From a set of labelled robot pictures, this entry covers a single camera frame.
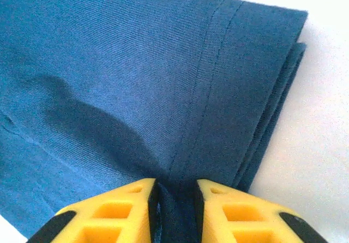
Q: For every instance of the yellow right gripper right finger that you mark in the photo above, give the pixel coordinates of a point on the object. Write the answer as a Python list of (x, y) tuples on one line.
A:
[(240, 218)]

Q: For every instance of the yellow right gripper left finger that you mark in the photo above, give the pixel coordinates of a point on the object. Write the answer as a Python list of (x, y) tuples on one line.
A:
[(114, 215)]

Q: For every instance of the navy blue t-shirt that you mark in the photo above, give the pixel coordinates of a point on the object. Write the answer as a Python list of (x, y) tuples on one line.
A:
[(109, 63)]

